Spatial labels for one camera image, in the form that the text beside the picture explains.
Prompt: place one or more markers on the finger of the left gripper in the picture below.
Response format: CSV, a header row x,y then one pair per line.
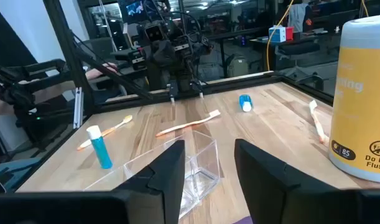
x,y
198,88
173,91

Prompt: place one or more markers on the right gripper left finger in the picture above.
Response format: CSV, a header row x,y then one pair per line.
x,y
84,208

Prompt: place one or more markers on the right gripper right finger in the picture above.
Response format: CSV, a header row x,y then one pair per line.
x,y
301,205

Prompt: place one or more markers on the orange and white toothbrush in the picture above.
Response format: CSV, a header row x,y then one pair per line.
x,y
317,124
115,127
189,124

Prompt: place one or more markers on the teal bottle white cap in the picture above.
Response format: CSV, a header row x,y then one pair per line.
x,y
245,102

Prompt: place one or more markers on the teal liquid bottle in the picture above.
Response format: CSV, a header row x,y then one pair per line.
x,y
99,149

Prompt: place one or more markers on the person's forearm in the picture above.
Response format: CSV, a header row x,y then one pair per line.
x,y
99,72

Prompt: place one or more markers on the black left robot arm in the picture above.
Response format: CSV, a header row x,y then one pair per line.
x,y
155,74

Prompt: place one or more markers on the grey backpack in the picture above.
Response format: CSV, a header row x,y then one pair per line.
x,y
238,67

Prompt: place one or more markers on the clear acrylic organizer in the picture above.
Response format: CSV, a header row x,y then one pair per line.
x,y
205,161

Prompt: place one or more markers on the blue and white box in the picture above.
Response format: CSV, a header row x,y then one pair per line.
x,y
276,34

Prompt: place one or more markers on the red box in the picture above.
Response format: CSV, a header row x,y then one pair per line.
x,y
289,33

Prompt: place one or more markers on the black office chair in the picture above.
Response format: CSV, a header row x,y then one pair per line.
x,y
298,49

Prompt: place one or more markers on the yellow cylinder container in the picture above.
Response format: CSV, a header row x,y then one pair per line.
x,y
360,109

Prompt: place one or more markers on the black desk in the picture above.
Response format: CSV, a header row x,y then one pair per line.
x,y
301,39

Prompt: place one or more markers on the black equipment rig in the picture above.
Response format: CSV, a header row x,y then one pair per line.
x,y
21,90

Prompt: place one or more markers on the silver aluminium bracket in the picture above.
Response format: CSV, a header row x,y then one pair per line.
x,y
78,109

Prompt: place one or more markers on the black aluminium table frame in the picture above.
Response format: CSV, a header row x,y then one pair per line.
x,y
68,56

